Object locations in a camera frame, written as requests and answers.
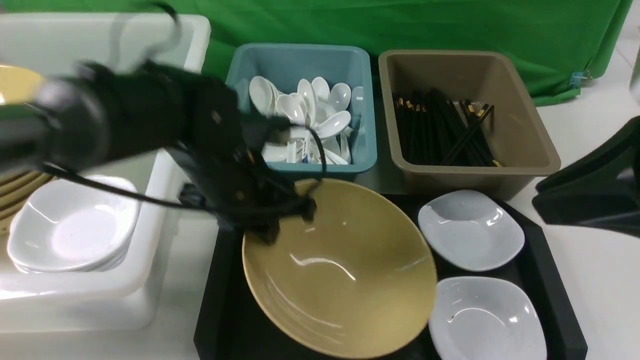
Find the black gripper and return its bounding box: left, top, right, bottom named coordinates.
left=171, top=75, right=317, bottom=246

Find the yellow noodle bowl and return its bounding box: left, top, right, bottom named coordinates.
left=241, top=178, right=438, bottom=359

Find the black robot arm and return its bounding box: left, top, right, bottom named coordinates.
left=0, top=60, right=323, bottom=244

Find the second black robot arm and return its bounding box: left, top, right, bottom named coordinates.
left=532, top=116, right=640, bottom=238

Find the pile of white spoons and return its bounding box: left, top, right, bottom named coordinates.
left=247, top=76, right=365, bottom=166

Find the large white plastic tub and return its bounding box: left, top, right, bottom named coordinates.
left=0, top=13, right=212, bottom=332

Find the teal plastic bin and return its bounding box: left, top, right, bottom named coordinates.
left=226, top=43, right=378, bottom=182

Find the pile of black chopsticks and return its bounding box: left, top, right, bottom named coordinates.
left=392, top=88, right=502, bottom=167

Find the upper white square dish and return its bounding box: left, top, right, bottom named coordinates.
left=417, top=189, right=526, bottom=272

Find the white square dish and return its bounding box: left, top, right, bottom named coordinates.
left=417, top=189, right=526, bottom=272
left=428, top=276, right=547, bottom=360

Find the brown plastic bin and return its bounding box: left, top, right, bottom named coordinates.
left=378, top=49, right=562, bottom=201

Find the lower white square dish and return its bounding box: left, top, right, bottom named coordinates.
left=428, top=276, right=547, bottom=360

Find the stack of white dishes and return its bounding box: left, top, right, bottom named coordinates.
left=7, top=179, right=141, bottom=273

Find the stack of yellow bowls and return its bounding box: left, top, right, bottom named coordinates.
left=0, top=64, right=57, bottom=237

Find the blue binder clip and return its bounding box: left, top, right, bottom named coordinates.
left=567, top=69, right=594, bottom=89

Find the green backdrop cloth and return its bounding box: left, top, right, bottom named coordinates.
left=0, top=0, right=635, bottom=107

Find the black cable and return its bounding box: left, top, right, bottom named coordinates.
left=42, top=2, right=328, bottom=211

